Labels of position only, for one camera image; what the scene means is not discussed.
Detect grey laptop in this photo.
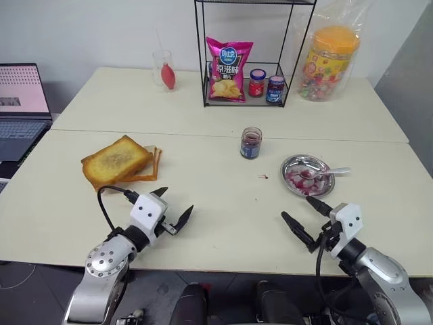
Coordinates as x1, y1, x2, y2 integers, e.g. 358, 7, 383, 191
0, 63, 53, 163

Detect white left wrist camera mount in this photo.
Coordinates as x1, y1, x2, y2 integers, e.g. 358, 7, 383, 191
129, 193, 169, 245

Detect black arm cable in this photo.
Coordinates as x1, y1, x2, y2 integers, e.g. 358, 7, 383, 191
97, 186, 139, 235
315, 227, 342, 325

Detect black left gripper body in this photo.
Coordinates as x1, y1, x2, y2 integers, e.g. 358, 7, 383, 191
154, 202, 179, 238

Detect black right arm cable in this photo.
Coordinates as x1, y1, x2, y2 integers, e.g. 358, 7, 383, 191
315, 227, 342, 325

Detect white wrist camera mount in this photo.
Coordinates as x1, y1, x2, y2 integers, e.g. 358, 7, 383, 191
328, 202, 363, 260
129, 193, 169, 245

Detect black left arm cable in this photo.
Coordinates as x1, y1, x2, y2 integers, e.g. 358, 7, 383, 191
97, 186, 139, 235

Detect thin white bread slice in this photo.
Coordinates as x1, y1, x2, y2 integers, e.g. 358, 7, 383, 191
120, 144, 160, 183
127, 146, 164, 184

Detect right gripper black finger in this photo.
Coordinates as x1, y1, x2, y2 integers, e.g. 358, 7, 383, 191
281, 211, 319, 254
305, 196, 336, 216

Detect dark rounded shape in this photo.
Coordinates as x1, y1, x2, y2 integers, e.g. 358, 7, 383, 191
254, 280, 306, 325
170, 282, 210, 325

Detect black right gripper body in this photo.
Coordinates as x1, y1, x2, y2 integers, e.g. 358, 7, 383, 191
316, 214, 343, 253

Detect pink potato chips bag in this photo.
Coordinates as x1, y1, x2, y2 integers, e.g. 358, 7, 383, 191
206, 36, 255, 104

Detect round metal plate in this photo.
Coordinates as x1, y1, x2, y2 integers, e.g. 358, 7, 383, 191
279, 154, 336, 198

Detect red lidded jam jar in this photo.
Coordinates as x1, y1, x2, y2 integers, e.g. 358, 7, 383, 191
248, 68, 266, 100

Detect red rubber bulb dropper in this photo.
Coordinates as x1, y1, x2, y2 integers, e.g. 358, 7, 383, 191
155, 28, 179, 93

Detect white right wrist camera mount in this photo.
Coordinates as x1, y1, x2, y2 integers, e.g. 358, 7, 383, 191
328, 202, 363, 260

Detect blue lidded jam jar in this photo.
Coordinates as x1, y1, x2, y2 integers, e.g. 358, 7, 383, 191
265, 75, 286, 104

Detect clear plastic bag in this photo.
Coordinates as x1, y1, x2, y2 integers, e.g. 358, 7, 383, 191
291, 0, 370, 103

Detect black wire rack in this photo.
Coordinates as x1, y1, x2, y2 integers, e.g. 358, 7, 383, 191
193, 0, 316, 109

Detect metal spoon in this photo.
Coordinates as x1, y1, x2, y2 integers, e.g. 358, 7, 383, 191
298, 166, 352, 180

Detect open glass jam jar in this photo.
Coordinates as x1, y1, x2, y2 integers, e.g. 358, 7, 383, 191
240, 126, 264, 161

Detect candy jar with orange lid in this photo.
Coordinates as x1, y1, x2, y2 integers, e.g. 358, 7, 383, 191
297, 26, 361, 102

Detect stack of toast slices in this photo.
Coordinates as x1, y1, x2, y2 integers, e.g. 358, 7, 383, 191
81, 135, 154, 191

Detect clear glass cup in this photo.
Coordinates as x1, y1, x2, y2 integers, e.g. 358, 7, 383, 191
152, 49, 175, 89

